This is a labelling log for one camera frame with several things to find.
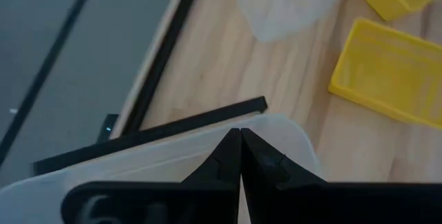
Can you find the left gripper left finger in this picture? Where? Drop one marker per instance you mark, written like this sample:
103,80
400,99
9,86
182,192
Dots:
207,189

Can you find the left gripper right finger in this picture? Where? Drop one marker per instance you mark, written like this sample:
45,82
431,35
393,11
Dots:
276,189

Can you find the clear plastic basket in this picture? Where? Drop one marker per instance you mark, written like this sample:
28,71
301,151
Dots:
286,6
283,137

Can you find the black aluminium table frame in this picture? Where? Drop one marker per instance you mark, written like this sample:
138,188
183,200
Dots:
162,54

